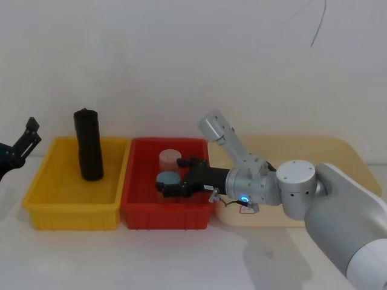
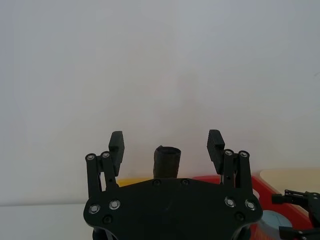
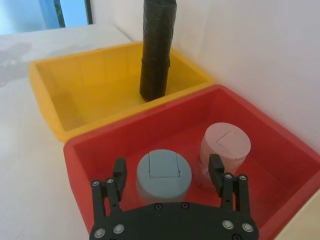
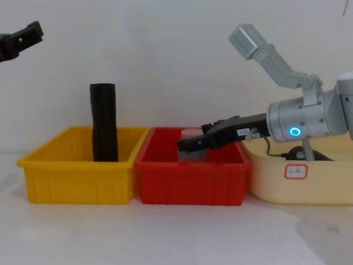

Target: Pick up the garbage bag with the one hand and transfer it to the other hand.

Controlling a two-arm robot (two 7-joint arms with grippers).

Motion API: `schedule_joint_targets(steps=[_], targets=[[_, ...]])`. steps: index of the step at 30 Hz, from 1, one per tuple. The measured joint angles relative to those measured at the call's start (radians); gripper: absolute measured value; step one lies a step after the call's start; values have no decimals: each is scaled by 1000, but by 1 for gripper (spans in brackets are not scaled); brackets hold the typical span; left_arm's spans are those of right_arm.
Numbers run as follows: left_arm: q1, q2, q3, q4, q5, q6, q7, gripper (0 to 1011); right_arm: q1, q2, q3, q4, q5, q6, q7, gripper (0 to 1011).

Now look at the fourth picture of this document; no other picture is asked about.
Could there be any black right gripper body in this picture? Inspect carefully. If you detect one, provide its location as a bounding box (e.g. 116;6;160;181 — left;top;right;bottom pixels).
207;112;271;150

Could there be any translucent grey plastic cylinder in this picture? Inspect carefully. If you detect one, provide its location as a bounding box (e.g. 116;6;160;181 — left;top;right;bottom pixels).
179;128;207;163

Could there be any red plastic bin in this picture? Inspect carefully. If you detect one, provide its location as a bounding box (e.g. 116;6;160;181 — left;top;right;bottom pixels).
133;126;252;206

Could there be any white label with red border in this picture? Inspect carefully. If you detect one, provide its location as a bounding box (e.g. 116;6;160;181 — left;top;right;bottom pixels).
285;163;308;180

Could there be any black cylindrical roll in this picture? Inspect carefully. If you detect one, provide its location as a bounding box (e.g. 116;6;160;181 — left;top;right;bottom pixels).
89;83;120;162

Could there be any black object in tub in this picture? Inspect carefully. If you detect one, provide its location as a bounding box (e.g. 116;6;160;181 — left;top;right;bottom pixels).
285;146;336;162

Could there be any cream plastic tub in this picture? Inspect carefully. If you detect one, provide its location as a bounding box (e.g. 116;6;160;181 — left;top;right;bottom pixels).
240;133;353;206

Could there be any yellow plastic bin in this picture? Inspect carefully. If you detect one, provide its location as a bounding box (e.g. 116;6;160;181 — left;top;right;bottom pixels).
17;126;151;205

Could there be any thin dark gripper cable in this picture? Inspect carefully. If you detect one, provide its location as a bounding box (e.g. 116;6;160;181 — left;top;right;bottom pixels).
246;128;288;159

